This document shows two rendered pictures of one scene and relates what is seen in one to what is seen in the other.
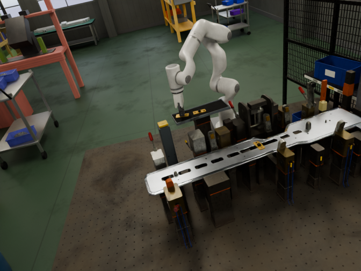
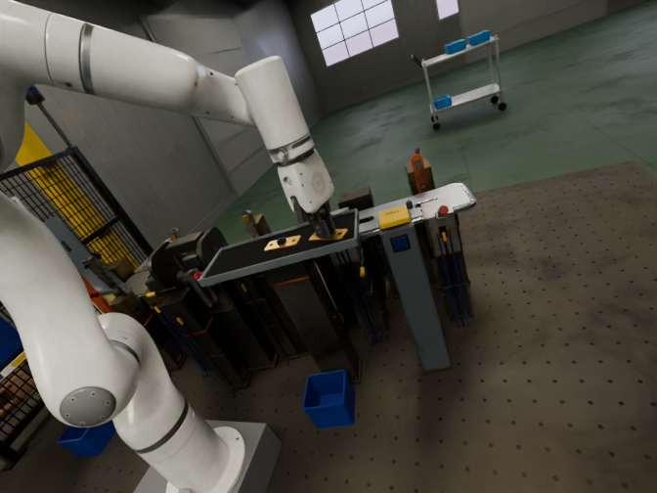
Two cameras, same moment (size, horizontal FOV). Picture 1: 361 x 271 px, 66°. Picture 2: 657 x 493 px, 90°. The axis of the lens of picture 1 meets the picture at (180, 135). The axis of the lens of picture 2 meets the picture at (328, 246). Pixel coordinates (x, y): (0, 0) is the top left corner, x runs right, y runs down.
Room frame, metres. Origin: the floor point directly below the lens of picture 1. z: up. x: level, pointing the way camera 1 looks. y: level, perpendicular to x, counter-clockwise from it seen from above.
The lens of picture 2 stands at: (2.17, 0.24, 1.47)
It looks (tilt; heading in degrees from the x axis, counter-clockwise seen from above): 28 degrees down; 207
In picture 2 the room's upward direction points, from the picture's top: 23 degrees counter-clockwise
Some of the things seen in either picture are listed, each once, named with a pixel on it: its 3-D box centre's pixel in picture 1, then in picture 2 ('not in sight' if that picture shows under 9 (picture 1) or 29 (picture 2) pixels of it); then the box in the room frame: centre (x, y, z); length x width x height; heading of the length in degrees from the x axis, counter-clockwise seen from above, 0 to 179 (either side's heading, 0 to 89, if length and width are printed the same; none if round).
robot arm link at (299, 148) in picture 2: (177, 88); (290, 149); (1.61, -0.04, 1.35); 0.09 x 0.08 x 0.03; 167
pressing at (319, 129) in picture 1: (256, 147); (266, 247); (1.32, -0.43, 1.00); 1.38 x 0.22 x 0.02; 100
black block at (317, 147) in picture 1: (317, 168); not in sight; (1.19, -0.75, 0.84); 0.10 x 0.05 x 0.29; 10
